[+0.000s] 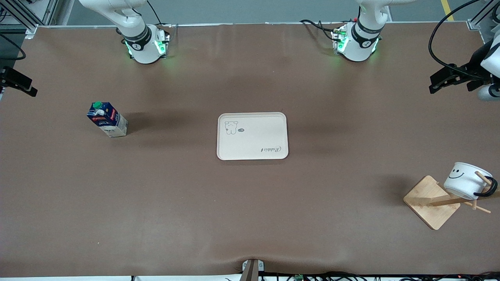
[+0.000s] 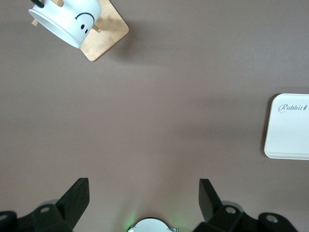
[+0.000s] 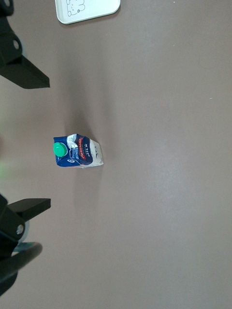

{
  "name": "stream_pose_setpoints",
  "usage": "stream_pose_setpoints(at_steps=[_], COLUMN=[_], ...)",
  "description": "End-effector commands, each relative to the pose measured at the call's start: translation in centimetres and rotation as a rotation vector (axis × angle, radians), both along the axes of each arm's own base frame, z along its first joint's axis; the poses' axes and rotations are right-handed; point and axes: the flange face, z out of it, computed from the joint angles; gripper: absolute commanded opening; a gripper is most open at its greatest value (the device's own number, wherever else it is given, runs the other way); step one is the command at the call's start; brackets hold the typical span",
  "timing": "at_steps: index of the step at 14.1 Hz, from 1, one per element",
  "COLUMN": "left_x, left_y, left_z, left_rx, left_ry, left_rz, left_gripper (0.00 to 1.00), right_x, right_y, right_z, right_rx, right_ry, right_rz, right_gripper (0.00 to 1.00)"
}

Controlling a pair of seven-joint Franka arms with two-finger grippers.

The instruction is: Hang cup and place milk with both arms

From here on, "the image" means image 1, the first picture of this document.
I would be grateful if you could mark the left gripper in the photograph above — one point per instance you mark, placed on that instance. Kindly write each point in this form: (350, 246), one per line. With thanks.
(470, 70)

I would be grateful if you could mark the blue milk carton green cap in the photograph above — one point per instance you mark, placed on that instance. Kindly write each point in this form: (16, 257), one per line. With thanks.
(107, 121)

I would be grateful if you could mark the wooden cup rack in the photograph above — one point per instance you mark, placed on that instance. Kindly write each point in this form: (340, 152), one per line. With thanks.
(429, 203)

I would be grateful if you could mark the brown table mat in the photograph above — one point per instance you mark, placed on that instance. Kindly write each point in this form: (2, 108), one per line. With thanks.
(156, 195)

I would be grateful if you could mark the cream plastic tray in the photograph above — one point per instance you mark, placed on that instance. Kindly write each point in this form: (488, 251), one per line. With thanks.
(254, 140)

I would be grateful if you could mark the aluminium frame post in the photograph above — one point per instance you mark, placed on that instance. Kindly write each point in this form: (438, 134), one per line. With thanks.
(473, 24)
(32, 30)

